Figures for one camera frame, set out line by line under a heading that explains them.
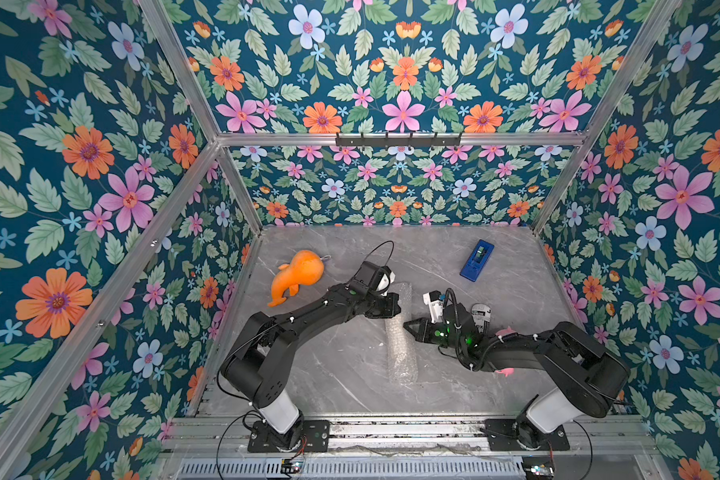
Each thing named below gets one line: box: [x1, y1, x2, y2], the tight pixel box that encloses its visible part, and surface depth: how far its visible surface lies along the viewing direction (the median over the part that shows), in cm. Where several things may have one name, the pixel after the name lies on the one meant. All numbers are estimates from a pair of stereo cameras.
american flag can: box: [471, 303, 492, 334], surface depth 93 cm
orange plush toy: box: [268, 250, 325, 307], surface depth 101 cm
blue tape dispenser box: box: [459, 239, 495, 283], surface depth 106 cm
